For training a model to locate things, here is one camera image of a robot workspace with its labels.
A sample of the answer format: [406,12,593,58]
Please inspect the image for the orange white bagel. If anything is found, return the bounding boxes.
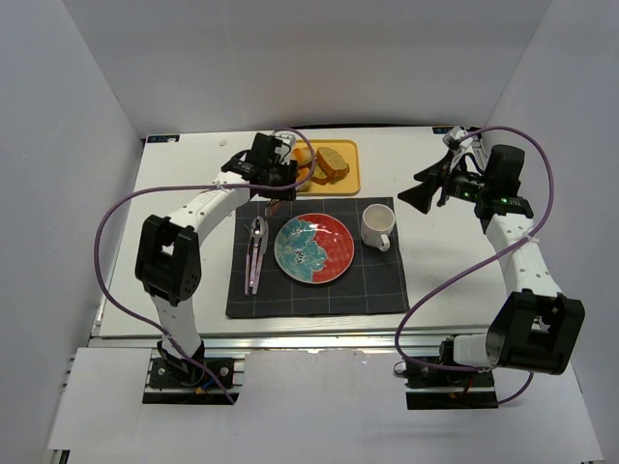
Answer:
[296,165,311,191]

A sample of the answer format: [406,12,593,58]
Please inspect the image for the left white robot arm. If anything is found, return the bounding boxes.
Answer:
[135,133,298,373]

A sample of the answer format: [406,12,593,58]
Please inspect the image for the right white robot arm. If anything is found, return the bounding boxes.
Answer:
[398,145,585,375]

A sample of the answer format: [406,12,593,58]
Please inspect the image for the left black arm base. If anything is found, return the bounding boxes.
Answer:
[142,356,243,406]

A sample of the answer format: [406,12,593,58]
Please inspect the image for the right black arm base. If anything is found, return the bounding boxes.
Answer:
[393,360,498,411]

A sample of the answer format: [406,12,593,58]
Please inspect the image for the round striped bread roll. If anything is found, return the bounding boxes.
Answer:
[292,147,315,168]

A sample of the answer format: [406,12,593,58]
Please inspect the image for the lower brown bread slice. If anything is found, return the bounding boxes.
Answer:
[311,161,338,185]

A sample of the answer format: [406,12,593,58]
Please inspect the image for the brown bread slice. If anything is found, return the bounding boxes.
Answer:
[316,147,349,179]
[311,161,338,185]

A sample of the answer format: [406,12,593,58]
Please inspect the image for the upper brown bread slice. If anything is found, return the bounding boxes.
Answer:
[316,147,349,179]

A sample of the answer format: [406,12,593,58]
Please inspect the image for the right blue table label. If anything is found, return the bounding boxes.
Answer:
[431,126,452,134]

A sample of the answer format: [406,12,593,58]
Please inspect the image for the blue table label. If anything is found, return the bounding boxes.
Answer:
[431,126,452,134]
[146,134,180,144]

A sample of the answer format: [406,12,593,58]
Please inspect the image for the white mug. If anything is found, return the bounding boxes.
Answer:
[361,204,396,252]

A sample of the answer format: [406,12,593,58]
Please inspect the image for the red and teal plate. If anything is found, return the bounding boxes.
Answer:
[274,213,355,285]

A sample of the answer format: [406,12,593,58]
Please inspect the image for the yellow tray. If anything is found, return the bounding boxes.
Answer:
[298,139,361,196]

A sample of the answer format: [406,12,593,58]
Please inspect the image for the dark checked placemat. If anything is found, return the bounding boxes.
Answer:
[225,197,409,319]

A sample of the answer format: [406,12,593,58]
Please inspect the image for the left blue table label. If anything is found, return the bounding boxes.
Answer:
[146,134,180,144]

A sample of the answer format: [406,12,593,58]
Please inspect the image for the silver spoon pink handle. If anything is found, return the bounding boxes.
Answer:
[248,217,268,295]

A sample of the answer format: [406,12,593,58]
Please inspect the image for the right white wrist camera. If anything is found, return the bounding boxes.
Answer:
[442,127,472,160]

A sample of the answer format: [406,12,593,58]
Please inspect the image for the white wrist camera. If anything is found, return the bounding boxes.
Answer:
[272,131,296,163]
[442,127,472,160]

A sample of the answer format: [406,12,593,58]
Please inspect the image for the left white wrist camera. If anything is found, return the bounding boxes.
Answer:
[272,131,296,163]

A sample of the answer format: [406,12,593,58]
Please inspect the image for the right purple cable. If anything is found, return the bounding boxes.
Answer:
[394,126,554,404]

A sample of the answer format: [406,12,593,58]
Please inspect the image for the purple cable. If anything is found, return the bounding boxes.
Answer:
[93,127,317,404]
[394,126,554,404]

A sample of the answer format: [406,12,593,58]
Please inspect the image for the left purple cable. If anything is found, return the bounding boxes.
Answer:
[93,127,317,404]

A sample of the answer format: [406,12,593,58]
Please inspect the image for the aluminium table frame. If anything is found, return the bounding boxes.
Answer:
[67,127,552,388]

